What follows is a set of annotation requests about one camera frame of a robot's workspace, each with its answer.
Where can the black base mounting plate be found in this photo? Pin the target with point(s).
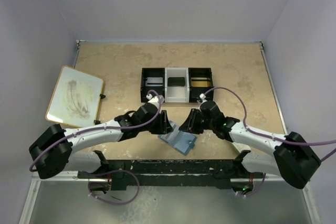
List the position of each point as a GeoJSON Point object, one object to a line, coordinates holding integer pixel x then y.
{"type": "Point", "coordinates": [218, 173]}

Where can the black card in tray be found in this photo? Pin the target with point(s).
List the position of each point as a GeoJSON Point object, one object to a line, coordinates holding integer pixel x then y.
{"type": "Point", "coordinates": [176, 82]}

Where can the blue leather card holder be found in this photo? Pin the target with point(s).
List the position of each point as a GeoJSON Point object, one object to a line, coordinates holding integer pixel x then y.
{"type": "Point", "coordinates": [181, 141]}

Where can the yellow framed whiteboard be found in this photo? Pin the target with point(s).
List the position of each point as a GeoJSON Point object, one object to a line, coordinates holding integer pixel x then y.
{"type": "Point", "coordinates": [75, 99]}

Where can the black and white sorting tray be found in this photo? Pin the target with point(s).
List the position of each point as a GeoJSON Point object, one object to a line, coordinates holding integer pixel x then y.
{"type": "Point", "coordinates": [186, 94]}

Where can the white card in tray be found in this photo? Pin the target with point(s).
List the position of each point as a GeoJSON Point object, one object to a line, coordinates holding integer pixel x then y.
{"type": "Point", "coordinates": [154, 82]}

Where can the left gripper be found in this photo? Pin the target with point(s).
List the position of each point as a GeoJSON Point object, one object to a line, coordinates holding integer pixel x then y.
{"type": "Point", "coordinates": [160, 122]}

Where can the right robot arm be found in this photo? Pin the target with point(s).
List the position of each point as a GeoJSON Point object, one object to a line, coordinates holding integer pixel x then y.
{"type": "Point", "coordinates": [287, 156]}

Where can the gold card in tray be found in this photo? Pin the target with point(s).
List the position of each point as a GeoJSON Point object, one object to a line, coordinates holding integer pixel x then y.
{"type": "Point", "coordinates": [201, 82]}

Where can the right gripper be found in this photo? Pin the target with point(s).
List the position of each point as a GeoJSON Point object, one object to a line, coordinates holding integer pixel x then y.
{"type": "Point", "coordinates": [196, 120]}

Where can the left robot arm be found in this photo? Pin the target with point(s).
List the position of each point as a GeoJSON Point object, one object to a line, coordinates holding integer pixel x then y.
{"type": "Point", "coordinates": [58, 150]}

